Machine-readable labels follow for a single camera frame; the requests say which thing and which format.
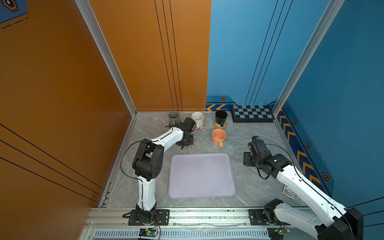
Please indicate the green circuit board left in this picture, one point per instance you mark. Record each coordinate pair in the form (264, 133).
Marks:
(148, 234)

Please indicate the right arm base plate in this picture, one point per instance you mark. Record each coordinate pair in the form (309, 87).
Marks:
(257, 217)

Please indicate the rattan woven round coaster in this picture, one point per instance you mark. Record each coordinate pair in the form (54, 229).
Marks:
(219, 125)

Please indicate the small printed card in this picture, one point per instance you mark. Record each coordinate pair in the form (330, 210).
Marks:
(288, 192)

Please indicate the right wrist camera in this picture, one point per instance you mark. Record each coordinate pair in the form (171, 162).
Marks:
(257, 146)

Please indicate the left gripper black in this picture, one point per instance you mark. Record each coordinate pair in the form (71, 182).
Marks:
(190, 141)

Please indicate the circuit board right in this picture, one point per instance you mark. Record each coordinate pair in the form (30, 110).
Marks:
(278, 233)

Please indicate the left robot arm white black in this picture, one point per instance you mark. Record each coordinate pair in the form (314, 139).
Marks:
(148, 162)

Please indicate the pink flower coaster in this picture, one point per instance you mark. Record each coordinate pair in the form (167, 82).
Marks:
(202, 128)
(192, 146)

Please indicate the blue woven round coaster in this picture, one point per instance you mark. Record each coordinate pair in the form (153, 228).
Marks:
(213, 146)

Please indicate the grey mug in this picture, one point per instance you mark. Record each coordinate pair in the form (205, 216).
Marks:
(174, 118)

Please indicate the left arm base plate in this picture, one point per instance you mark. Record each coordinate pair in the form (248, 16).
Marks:
(151, 218)

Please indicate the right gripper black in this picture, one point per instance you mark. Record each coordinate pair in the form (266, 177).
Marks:
(246, 155)

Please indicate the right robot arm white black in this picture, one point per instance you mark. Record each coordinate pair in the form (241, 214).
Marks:
(330, 220)

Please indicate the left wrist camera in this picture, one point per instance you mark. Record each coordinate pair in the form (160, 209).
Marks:
(189, 123)

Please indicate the orange mug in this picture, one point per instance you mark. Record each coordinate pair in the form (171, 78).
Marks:
(219, 138)

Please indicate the aluminium front rail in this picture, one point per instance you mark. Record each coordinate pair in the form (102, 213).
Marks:
(220, 217)

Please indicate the lavender silicone tray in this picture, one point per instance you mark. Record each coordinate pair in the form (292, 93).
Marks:
(197, 176)

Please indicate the black checkerboard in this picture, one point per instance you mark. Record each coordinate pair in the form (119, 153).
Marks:
(252, 114)

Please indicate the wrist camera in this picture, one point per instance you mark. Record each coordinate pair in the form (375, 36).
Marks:
(189, 123)
(257, 146)

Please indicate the black mug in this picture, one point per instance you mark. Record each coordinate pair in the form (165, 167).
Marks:
(221, 117)

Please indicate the white mug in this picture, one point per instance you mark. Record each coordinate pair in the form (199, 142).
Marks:
(198, 117)

